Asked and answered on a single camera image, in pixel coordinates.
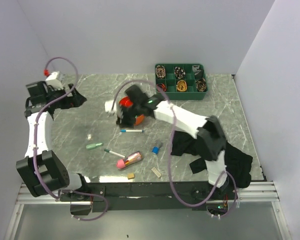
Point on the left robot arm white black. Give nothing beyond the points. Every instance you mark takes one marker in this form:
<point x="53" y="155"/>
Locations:
<point x="41" y="170"/>

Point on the blue white pen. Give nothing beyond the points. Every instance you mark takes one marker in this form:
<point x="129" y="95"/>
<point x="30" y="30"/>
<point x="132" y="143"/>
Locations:
<point x="131" y="131"/>

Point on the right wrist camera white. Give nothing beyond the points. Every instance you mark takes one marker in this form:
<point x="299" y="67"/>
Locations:
<point x="111" y="107"/>

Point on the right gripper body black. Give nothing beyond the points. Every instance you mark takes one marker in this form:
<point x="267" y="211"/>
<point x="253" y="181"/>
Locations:
<point x="128" y="116"/>

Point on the aluminium rail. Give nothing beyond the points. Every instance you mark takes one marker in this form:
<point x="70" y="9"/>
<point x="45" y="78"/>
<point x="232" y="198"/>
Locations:
<point x="256" y="192"/>

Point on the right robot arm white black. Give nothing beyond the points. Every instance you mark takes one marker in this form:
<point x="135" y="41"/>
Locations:
<point x="209" y="138"/>

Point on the clear pencil case pink cap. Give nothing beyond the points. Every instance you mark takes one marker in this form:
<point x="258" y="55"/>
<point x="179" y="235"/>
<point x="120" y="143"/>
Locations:
<point x="129" y="160"/>

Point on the white eraser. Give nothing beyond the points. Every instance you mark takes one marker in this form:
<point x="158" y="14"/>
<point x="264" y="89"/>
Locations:
<point x="156" y="172"/>

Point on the green compartment tray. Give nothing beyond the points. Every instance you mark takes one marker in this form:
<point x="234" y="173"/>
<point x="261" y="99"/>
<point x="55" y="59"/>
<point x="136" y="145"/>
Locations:
<point x="182" y="81"/>

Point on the black cloth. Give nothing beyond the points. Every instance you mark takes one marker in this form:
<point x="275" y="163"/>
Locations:
<point x="238" y="163"/>

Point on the mint green correction tube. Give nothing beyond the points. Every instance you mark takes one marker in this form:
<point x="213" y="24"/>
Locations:
<point x="94" y="145"/>

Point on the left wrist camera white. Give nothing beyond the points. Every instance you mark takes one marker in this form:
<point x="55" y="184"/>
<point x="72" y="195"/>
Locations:
<point x="54" y="80"/>

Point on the green cap white pen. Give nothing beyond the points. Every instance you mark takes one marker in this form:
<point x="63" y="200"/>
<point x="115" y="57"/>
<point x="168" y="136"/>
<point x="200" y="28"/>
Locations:
<point x="114" y="153"/>

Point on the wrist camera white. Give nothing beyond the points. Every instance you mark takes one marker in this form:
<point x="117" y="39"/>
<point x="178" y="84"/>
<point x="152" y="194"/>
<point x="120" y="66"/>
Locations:
<point x="111" y="107"/>
<point x="54" y="80"/>

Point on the small tan eraser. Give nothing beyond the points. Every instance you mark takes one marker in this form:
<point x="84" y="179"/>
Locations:
<point x="130" y="176"/>

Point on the orange round organizer container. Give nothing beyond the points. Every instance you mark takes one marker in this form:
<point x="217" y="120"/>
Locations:
<point x="126" y="102"/>

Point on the black base beam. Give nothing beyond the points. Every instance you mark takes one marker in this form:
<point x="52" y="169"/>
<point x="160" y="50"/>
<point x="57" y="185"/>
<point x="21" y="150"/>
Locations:
<point x="148" y="195"/>

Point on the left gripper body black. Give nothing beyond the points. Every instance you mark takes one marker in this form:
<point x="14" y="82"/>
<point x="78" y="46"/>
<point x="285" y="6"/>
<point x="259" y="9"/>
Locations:
<point x="62" y="103"/>

